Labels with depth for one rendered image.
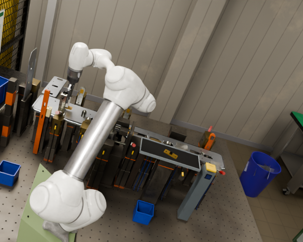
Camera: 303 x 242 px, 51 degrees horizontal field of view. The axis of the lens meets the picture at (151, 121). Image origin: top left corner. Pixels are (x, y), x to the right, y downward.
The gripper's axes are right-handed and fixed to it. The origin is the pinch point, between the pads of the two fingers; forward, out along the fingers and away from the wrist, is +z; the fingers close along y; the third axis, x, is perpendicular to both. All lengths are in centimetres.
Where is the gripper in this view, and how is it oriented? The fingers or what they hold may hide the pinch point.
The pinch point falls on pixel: (67, 101)
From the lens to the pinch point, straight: 216.5
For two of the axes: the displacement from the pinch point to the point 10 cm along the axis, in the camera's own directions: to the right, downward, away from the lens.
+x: -9.4, -3.2, -1.3
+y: 0.5, -5.2, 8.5
